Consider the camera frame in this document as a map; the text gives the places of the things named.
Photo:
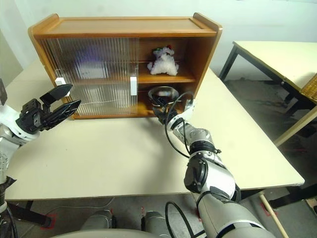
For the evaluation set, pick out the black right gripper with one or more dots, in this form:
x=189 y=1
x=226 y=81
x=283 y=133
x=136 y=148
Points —
x=161 y=115

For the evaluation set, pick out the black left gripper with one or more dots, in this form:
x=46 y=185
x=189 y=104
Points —
x=32 y=116

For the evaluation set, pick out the metal bowl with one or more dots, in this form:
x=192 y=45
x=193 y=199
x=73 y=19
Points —
x=171 y=93

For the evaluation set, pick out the white plush bear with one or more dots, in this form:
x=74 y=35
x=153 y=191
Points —
x=163 y=64

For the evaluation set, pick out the ribbed clear sliding door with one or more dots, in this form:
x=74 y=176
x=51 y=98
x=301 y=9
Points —
x=133 y=62
x=49 y=62

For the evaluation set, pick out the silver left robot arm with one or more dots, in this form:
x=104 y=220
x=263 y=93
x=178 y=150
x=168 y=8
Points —
x=6 y=141

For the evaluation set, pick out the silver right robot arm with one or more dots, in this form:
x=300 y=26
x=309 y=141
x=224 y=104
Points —
x=210 y=173

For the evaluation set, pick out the wooden cabinet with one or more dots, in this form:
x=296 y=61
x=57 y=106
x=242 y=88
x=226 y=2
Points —
x=123 y=26

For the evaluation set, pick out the black table leg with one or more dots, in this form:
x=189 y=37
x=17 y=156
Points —
x=32 y=213
x=292 y=196

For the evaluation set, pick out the grey rounded robot knee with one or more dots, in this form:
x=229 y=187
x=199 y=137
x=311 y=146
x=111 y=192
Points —
x=99 y=220
x=154 y=221

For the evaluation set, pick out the cream table with black legs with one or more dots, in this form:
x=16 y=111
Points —
x=272 y=54

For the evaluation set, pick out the grey robot torso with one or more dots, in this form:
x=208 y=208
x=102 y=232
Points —
x=104 y=234

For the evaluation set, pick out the wicker basket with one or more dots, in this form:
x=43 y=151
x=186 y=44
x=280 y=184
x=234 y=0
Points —
x=310 y=89

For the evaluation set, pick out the wooden stick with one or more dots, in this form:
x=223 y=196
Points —
x=272 y=215

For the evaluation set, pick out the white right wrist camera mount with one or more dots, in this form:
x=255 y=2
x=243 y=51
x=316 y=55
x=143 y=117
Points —
x=189 y=111

